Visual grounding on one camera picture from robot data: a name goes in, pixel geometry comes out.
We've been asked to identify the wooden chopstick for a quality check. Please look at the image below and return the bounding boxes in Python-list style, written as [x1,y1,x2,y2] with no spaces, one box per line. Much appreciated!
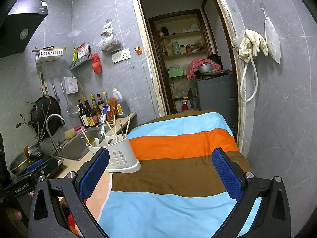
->
[113,115,118,142]

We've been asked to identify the gold spoon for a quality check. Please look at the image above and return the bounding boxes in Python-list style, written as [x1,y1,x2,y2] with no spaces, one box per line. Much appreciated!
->
[88,137,97,147]

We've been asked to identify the silver spoon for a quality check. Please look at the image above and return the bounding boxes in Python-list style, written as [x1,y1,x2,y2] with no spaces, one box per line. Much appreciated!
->
[98,126,106,143]

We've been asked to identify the silver fork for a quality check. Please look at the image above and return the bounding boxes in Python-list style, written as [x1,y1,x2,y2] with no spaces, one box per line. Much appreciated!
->
[120,120,124,139]

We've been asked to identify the person hand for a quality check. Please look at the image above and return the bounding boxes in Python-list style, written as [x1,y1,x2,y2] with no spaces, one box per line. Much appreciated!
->
[4,191,35,223]

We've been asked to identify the frying pan on stove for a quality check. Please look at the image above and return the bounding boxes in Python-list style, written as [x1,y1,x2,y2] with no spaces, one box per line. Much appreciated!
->
[9,144,45,175]

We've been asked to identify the chrome faucet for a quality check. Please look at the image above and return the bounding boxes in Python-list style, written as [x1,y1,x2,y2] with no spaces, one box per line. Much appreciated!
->
[45,113,65,154]

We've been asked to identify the stainless steel sink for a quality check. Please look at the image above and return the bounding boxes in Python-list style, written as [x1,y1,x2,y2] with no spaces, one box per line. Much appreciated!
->
[51,126,110,161]

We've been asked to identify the yellow sponge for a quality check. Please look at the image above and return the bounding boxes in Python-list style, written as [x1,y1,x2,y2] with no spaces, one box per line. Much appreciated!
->
[64,128,76,140]

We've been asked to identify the black wok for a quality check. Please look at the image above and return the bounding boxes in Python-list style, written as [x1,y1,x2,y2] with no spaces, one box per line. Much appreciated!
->
[30,96,62,139]

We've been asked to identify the dark soy sauce bottle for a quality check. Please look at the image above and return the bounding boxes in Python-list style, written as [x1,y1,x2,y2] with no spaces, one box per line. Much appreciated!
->
[83,97,99,127]

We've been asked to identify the white utensil holder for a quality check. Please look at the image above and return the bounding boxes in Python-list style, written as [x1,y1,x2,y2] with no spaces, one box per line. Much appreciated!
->
[86,134,141,174]

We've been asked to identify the striped blue orange brown cloth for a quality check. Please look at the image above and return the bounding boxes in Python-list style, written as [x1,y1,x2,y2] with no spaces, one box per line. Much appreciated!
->
[85,111,250,237]

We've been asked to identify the orange spice packet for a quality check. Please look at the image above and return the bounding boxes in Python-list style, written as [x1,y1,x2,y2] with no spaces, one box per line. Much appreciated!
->
[106,97,117,122]

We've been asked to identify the large oil jug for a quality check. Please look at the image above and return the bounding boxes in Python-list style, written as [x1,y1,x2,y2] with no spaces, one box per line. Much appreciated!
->
[112,88,130,118]

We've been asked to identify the red plastic bag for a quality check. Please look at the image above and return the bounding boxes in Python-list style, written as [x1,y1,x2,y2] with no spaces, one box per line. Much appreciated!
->
[91,53,102,75]

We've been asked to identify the grey cabinet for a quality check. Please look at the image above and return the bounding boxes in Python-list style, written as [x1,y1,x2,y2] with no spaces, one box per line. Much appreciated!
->
[190,73,238,130]

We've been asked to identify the black range hood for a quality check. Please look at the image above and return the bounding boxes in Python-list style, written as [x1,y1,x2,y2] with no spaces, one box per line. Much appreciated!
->
[0,0,48,58]

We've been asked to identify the clear bag of dried goods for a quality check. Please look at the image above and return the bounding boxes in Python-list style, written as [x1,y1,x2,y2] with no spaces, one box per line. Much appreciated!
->
[97,20,122,53]

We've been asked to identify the metal pot on cabinet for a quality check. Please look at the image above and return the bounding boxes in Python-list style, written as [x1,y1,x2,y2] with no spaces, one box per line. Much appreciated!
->
[198,63,213,74]

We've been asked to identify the red cloth on cabinet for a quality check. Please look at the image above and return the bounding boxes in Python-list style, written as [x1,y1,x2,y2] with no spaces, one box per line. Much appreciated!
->
[186,58,221,82]

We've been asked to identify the green box on shelf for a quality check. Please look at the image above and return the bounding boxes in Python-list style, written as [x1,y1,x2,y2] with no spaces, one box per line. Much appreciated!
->
[168,68,184,78]

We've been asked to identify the cream rubber gloves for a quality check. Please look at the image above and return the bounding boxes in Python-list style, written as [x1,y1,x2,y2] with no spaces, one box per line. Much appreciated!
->
[238,29,269,63]

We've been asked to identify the white mesh strainer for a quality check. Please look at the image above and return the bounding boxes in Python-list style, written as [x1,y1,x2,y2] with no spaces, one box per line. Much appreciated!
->
[261,7,281,64]

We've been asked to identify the wire skimmer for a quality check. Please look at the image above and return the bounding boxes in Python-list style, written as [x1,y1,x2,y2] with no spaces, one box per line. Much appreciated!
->
[60,81,79,118]

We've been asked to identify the white box on wall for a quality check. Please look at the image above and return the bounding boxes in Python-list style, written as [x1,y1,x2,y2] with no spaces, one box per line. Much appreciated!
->
[64,77,78,95]

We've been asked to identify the white hose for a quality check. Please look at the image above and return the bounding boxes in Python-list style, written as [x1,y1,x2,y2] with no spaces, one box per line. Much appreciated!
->
[239,52,259,103]

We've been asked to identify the grey wall rack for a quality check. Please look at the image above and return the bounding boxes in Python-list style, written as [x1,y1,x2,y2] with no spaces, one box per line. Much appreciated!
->
[68,52,92,70]

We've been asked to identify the white wall socket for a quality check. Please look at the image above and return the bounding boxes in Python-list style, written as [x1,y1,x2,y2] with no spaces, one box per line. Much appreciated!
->
[111,48,131,63]

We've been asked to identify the orange wall hook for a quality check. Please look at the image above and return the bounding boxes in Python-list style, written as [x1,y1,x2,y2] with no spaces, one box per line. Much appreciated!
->
[134,45,143,55]

